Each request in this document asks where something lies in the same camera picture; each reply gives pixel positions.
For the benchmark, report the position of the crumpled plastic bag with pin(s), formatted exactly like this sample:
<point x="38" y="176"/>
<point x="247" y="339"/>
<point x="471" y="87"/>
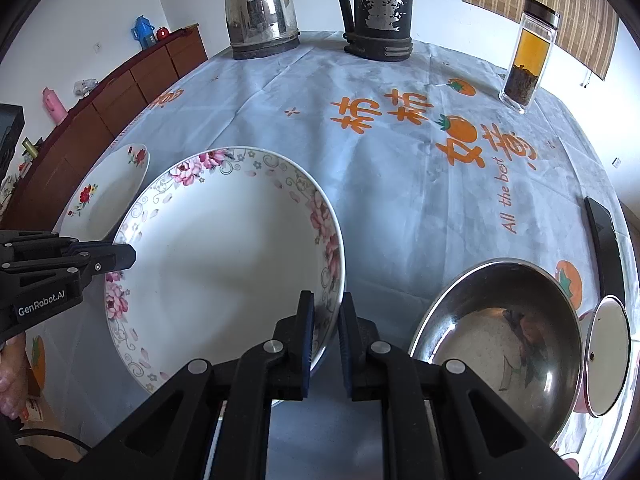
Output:
<point x="86" y="86"/>

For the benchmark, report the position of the large floral ceramic bowl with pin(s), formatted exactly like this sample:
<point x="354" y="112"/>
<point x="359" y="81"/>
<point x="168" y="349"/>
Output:
<point x="225" y="270"/>

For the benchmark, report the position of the brown wooden cabinet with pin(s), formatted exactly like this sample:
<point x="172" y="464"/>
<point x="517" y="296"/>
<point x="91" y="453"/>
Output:
<point x="100" y="110"/>

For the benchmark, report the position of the stainless steel bowl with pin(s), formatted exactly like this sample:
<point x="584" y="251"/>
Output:
<point x="500" y="340"/>

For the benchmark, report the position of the person's left hand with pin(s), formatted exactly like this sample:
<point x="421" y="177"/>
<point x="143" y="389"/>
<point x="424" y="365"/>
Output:
<point x="10" y="385"/>

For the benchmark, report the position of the printed light blue tablecloth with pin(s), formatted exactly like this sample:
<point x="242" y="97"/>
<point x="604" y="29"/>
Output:
<point x="380" y="185"/>

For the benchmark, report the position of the small white red-flower plate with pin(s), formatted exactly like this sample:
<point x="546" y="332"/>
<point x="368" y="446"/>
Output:
<point x="107" y="195"/>

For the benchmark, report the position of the pink thermos flask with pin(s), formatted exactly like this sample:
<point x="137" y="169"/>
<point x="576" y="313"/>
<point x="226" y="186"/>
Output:
<point x="54" y="105"/>

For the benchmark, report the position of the worn black thermos jug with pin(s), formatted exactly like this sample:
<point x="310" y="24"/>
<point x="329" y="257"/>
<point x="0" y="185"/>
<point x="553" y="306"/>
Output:
<point x="380" y="5"/>

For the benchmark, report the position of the glass tea bottle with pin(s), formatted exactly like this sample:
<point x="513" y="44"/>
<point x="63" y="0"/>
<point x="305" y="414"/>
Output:
<point x="530" y="55"/>

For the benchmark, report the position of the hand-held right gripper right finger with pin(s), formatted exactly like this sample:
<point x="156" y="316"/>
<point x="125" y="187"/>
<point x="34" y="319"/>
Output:
<point x="345" y="347"/>

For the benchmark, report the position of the small red container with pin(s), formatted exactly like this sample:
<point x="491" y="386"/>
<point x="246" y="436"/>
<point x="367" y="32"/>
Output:
<point x="162" y="33"/>

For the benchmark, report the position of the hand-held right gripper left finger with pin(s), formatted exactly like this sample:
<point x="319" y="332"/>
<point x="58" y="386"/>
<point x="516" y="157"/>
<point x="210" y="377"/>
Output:
<point x="307" y="342"/>

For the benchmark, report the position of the blue thermos flask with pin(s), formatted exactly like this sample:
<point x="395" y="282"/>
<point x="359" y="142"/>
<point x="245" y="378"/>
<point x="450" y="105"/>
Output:
<point x="142" y="32"/>

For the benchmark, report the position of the white enamel bowl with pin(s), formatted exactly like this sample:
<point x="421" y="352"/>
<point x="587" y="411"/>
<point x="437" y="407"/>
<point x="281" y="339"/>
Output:
<point x="607" y="355"/>

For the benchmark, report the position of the glass jar at left edge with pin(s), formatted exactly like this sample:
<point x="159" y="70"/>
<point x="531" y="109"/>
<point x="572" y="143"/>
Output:
<point x="257" y="10"/>

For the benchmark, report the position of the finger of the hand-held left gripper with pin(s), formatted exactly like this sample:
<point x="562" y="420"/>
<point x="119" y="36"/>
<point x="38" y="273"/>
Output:
<point x="112" y="257"/>

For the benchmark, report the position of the black box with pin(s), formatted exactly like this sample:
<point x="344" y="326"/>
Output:
<point x="10" y="135"/>

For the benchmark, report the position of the black smartphone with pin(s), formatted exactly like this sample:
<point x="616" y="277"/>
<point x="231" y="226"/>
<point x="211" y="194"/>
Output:
<point x="607" y="250"/>

